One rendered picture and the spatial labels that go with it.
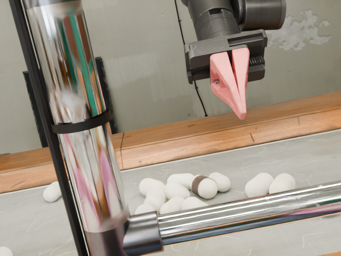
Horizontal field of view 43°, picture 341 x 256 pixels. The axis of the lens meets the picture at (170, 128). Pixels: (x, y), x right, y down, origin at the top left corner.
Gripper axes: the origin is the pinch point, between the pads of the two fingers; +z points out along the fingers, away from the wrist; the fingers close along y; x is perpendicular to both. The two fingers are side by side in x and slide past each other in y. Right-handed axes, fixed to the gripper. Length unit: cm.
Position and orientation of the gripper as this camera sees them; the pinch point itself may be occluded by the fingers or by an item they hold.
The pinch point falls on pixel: (241, 110)
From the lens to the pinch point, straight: 51.4
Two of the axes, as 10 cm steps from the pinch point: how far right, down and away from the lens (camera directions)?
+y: 9.8, -1.8, 0.0
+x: 1.0, 5.4, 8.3
